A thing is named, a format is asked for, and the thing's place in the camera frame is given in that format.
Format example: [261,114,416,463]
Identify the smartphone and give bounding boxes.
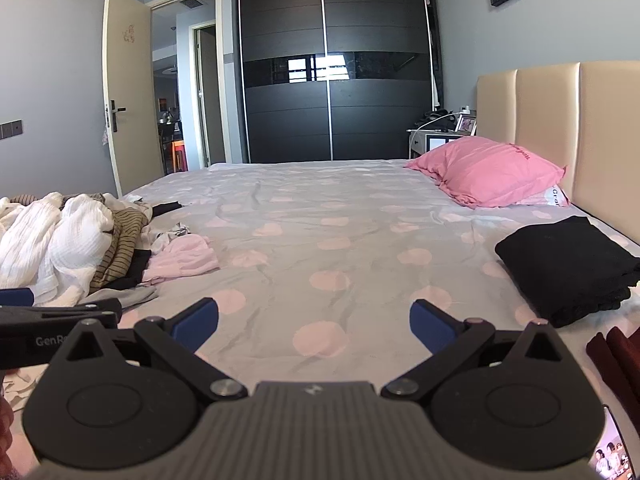
[587,405,638,480]

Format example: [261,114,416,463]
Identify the white black printed garment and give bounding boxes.
[150,222,193,251]

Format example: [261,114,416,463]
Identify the black folded clothes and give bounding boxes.
[495,216,640,328]

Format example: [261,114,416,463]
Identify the light pink garment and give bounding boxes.
[142,235,221,283]

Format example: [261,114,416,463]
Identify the dark red cloth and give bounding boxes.
[586,325,640,441]

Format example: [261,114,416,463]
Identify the grey nightstand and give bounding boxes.
[407,127,476,160]

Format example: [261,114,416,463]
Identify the dark sliding door wardrobe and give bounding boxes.
[236,0,443,163]

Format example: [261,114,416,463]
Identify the white printed pillow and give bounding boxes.
[515,185,571,208]

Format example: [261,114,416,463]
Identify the cream room door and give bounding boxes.
[102,0,166,196]

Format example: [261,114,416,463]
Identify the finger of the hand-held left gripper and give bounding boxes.
[0,298,124,333]
[0,287,34,307]

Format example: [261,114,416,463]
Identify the brown striped garment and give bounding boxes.
[10,194,151,291]

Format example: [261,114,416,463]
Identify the pink pillow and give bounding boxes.
[404,136,568,209]

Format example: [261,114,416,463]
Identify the grey cloth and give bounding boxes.
[75,285,158,311]

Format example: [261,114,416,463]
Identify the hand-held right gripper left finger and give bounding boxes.
[47,297,248,403]

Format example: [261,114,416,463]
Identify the beige padded headboard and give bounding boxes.
[475,60,640,246]

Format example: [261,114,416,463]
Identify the black door handle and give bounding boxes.
[106,101,127,133]

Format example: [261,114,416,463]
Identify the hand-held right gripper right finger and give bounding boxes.
[380,299,581,403]

